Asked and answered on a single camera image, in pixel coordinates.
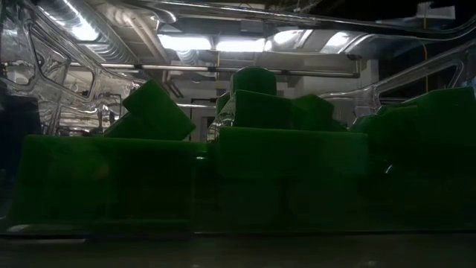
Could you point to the rectangular metal air duct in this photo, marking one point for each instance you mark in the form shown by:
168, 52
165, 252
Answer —
327, 39

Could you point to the ceiling light fixture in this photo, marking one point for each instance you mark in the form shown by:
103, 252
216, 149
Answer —
240, 44
184, 42

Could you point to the clear plastic bin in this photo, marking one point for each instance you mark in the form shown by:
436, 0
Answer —
409, 74

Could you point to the grey ceiling pipe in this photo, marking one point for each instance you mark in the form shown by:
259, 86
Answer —
316, 73

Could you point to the round metal air duct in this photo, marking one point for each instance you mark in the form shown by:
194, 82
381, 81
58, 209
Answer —
163, 13

